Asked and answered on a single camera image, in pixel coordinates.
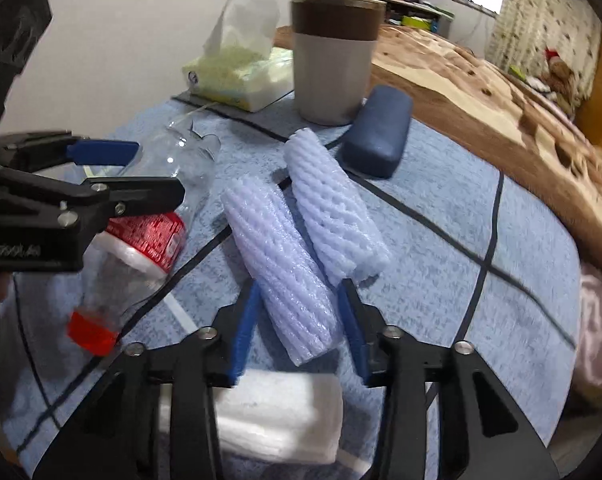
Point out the pink bed sheet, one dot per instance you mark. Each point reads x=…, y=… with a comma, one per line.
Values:
x=588, y=368

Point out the brown teddy bear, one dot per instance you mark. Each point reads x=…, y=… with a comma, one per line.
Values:
x=559, y=77

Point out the white foam net sleeve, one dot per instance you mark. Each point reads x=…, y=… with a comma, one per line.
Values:
x=281, y=418

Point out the grey brown lidded cup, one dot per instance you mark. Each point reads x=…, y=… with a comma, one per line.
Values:
x=333, y=42

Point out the patterned window curtain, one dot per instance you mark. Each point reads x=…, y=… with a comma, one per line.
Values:
x=525, y=29

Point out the clear bottle red label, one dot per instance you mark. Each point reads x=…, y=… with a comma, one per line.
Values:
x=134, y=256

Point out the tissue pack in plastic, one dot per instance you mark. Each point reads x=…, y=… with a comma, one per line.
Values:
x=239, y=65

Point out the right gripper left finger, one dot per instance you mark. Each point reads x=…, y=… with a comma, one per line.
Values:
x=151, y=414

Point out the dark blue glasses case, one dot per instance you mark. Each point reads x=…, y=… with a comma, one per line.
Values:
x=375, y=143

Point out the cluttered side desk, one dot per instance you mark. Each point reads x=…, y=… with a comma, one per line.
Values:
x=411, y=7

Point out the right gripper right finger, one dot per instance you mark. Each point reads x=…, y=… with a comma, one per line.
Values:
x=483, y=434

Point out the lilac foam net sleeve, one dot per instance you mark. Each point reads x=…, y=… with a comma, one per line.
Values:
x=301, y=305
x=344, y=236

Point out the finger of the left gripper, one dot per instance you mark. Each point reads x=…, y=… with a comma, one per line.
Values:
x=48, y=149
x=33, y=201

